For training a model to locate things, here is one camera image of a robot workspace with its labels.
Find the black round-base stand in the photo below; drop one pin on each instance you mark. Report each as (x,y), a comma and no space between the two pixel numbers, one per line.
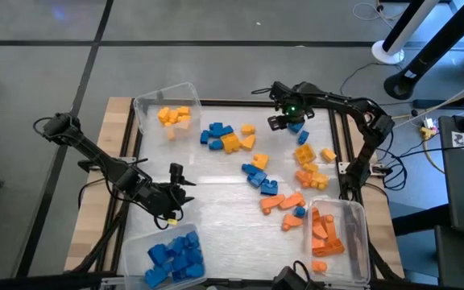
(401,86)

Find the clear plastic bin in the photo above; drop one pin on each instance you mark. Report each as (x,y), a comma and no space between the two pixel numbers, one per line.
(135,249)
(353,241)
(147,96)

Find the black side table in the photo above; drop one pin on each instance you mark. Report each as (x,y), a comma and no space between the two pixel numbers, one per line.
(463,181)

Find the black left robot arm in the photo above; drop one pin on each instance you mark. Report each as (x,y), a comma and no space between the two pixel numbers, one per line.
(107,169)

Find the black aluminium table frame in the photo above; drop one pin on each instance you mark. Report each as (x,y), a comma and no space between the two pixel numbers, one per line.
(232,103)

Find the translucent white table sheet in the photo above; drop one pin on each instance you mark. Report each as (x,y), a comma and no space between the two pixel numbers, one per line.
(232,241)

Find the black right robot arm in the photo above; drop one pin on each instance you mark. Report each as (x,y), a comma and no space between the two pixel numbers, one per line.
(371,117)

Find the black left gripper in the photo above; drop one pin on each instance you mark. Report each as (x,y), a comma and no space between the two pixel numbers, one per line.
(161,197)

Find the white round-base stand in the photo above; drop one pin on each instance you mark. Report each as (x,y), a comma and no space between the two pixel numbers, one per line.
(387,52)

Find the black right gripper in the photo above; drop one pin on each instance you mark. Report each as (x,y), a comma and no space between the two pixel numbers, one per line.
(292,100)

